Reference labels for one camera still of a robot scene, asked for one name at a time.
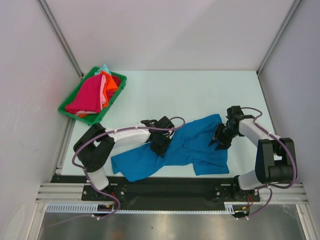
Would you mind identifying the blue t shirt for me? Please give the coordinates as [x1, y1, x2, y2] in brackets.
[111, 114, 230, 182]

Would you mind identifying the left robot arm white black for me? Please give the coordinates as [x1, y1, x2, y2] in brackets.
[73, 116, 175, 200]

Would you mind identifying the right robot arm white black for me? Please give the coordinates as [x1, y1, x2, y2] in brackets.
[210, 105, 298, 201]

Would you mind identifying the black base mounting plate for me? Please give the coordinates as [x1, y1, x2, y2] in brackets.
[51, 175, 263, 212]

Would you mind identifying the light pink t shirt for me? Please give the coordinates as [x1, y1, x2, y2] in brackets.
[100, 74, 108, 110]

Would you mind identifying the magenta t shirt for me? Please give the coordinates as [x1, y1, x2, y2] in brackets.
[64, 74, 123, 115]

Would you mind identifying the light teal t shirt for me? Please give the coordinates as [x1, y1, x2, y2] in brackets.
[94, 64, 111, 76]

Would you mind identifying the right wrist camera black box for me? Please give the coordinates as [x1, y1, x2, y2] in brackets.
[226, 105, 244, 120]

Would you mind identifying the aluminium frame rail front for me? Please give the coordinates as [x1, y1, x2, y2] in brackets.
[36, 183, 309, 205]

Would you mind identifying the white slotted cable duct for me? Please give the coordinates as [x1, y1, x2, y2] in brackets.
[46, 202, 253, 215]

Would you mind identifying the right rear aluminium post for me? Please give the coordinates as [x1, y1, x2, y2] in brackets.
[256, 0, 304, 78]

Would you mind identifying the aluminium post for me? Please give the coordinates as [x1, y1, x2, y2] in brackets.
[36, 0, 84, 79]
[256, 0, 304, 78]

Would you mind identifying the left rear aluminium post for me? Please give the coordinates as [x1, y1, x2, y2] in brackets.
[36, 0, 84, 79]

